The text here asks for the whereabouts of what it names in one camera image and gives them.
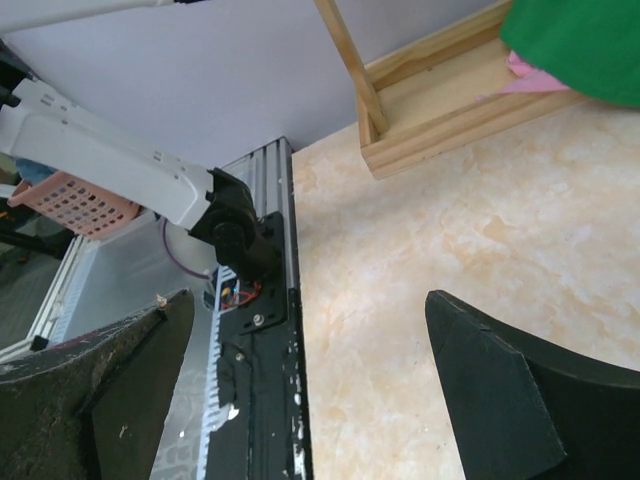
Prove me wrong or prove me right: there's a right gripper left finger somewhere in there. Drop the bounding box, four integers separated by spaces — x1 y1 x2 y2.
1 289 195 479

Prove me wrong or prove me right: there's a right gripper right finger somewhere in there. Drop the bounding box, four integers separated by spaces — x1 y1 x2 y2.
425 290 639 479

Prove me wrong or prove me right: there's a green tank top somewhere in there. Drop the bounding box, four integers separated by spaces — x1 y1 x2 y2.
500 0 639 108

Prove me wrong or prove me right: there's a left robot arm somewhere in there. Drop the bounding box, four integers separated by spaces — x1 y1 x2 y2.
1 76 283 282

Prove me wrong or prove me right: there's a pink plastic basket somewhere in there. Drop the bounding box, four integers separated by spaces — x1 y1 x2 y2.
7 172 140 240

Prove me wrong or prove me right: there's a wooden clothes rack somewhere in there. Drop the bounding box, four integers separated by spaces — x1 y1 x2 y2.
316 1 586 179

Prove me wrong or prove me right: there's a pink shirt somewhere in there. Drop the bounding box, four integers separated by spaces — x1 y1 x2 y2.
492 50 570 96

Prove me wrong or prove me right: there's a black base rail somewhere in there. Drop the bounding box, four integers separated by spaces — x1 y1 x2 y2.
0 135 315 480

